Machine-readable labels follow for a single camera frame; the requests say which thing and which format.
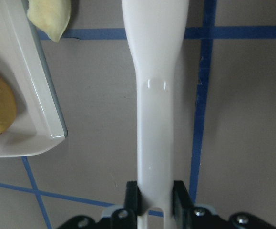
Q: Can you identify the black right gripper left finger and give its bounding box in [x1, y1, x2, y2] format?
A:
[111, 181, 147, 229]

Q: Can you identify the white plastic dustpan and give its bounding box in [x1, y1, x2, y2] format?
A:
[0, 0, 68, 157]

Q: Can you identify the yellow fruit peel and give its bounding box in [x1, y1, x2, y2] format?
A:
[27, 0, 71, 42]

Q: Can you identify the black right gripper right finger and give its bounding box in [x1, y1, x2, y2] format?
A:
[173, 180, 213, 229]

